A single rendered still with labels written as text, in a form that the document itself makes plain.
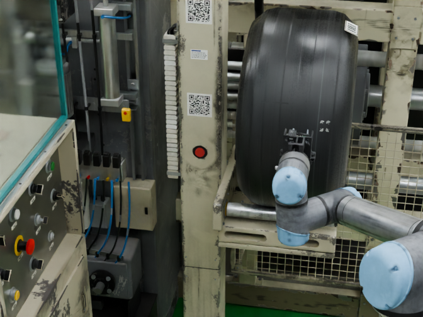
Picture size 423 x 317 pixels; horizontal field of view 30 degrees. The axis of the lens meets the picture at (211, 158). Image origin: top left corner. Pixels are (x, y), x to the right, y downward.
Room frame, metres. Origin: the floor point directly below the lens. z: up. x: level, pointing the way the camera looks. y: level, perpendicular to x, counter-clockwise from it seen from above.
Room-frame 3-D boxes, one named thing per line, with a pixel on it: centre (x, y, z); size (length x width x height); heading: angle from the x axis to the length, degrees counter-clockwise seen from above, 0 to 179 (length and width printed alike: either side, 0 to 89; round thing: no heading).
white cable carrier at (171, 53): (2.18, 0.11, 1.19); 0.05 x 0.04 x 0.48; 169
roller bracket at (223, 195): (2.20, -0.06, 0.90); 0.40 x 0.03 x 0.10; 169
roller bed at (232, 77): (2.58, -0.08, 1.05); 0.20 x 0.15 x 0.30; 79
